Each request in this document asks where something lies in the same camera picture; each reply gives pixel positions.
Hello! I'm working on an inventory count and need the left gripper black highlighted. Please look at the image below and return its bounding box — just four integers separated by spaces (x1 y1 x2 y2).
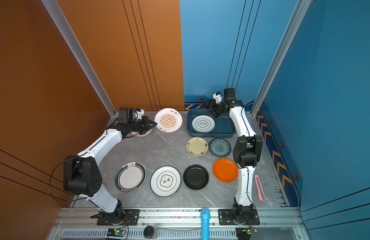
128 116 157 135

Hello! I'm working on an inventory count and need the white flower plate back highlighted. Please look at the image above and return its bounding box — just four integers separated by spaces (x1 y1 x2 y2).
192 115 216 133

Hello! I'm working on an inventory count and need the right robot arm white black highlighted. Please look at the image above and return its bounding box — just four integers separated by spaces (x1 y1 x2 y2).
206 88 263 226

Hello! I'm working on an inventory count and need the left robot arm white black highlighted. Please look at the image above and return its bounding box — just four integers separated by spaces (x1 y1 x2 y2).
63 108 157 226

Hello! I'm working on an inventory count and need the teal plastic bin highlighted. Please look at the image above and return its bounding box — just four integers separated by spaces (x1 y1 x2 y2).
187 109 236 138

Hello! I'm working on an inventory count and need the teal patterned plate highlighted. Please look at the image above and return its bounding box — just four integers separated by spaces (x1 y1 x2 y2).
209 138 232 158

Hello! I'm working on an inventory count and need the cream yellow plate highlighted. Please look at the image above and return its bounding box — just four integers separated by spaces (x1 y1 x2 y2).
186 137 209 157

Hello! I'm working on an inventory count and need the white plate dark rim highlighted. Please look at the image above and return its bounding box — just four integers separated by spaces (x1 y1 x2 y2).
115 162 147 193

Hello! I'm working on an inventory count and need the large white flower plate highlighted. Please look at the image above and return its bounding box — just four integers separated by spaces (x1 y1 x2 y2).
150 166 181 197

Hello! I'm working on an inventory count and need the orange plate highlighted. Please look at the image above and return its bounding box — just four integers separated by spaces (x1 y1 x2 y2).
213 158 239 183

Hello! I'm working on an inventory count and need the black plate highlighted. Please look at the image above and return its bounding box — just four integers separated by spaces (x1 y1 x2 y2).
183 165 209 190

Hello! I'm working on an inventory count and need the pink flat tool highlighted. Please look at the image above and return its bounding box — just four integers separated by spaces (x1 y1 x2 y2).
254 175 266 201

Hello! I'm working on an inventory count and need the black round knob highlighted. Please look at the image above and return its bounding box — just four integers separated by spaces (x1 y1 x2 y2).
143 226 157 239

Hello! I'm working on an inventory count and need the left circuit board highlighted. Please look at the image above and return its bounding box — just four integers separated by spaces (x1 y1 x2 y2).
106 228 127 240

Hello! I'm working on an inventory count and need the circuit board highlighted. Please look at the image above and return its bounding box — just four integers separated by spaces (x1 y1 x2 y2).
243 226 258 235
106 228 127 240

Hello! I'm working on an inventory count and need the right circuit board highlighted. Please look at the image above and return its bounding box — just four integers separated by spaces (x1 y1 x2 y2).
243 226 258 235

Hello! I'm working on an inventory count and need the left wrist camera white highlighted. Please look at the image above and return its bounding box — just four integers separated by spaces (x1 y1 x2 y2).
134 109 144 120

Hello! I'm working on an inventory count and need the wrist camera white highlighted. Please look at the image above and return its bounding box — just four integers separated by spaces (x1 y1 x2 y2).
134 109 144 120
213 92 223 104

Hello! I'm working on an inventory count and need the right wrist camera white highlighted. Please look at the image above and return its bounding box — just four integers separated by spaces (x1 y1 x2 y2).
213 92 223 104

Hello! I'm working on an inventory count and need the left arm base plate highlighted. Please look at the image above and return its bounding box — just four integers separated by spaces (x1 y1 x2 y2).
91 209 140 227

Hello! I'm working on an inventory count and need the blue cylinder handle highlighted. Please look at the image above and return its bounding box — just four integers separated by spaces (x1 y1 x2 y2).
201 208 211 240

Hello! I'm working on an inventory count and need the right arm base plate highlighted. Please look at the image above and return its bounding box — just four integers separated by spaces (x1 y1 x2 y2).
218 209 261 226

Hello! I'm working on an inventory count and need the aluminium front rail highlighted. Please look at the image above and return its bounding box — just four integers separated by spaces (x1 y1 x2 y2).
47 207 310 240

